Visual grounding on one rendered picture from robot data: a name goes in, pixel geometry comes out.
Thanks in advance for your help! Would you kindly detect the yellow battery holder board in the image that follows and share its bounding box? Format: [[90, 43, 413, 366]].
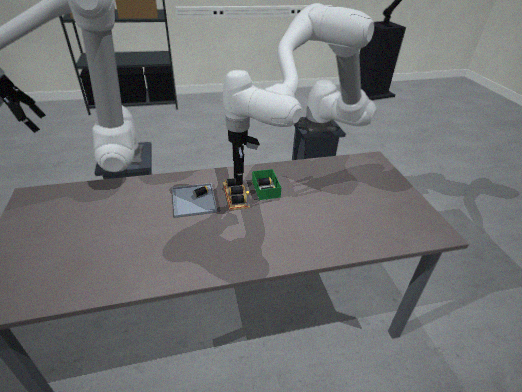
[[223, 180, 250, 211]]

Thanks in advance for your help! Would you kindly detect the green box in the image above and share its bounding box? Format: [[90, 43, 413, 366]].
[[252, 169, 281, 201]]

